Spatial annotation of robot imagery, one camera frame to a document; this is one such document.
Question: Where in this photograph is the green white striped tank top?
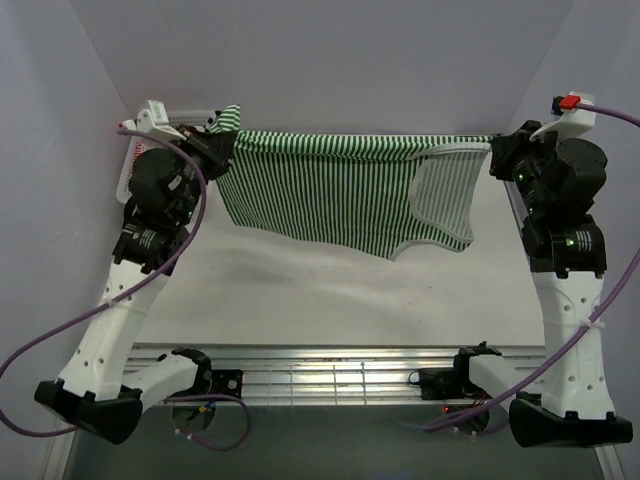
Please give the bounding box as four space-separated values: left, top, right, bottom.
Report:
206 105 490 260

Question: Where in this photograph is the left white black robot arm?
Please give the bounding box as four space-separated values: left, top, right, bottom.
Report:
34 126 237 444

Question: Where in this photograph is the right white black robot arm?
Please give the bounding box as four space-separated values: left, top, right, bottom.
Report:
453 130 633 447

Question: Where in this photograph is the white plastic basket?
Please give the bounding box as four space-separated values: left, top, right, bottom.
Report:
116 110 214 204

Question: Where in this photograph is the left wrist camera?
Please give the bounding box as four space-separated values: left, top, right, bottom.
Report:
118 100 187 145

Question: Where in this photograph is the aluminium rail frame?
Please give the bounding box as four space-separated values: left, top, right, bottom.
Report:
58 342 601 407

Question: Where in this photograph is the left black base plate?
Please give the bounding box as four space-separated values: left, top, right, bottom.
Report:
209 369 244 399

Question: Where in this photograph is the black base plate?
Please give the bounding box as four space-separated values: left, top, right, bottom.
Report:
209 369 244 399
407 368 480 400

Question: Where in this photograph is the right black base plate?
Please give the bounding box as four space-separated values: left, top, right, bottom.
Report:
407 368 480 400

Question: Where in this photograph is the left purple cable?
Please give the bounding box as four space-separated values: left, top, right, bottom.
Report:
0 124 251 450

